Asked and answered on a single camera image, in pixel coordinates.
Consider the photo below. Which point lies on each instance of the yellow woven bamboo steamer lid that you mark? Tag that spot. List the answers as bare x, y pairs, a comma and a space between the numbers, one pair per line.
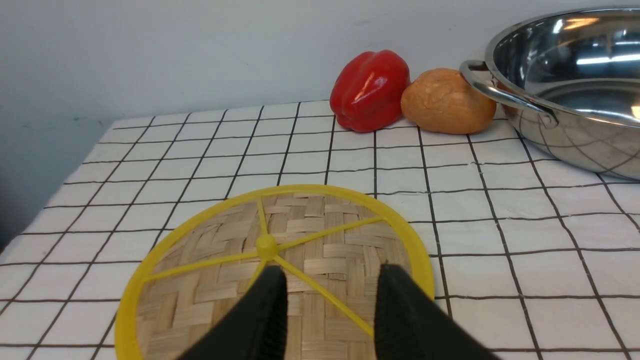
309, 254

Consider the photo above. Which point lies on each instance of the red bell pepper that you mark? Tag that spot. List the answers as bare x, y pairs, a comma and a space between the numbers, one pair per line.
367, 94

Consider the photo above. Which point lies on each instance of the white grid tablecloth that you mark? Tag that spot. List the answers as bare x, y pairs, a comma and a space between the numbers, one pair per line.
157, 233

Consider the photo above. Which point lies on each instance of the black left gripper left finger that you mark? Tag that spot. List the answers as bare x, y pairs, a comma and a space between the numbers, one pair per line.
255, 328

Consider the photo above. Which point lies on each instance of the stainless steel pot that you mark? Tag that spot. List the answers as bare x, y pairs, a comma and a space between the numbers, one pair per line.
569, 82

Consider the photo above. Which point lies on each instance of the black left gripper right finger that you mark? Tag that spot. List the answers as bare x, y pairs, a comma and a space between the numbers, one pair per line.
408, 325

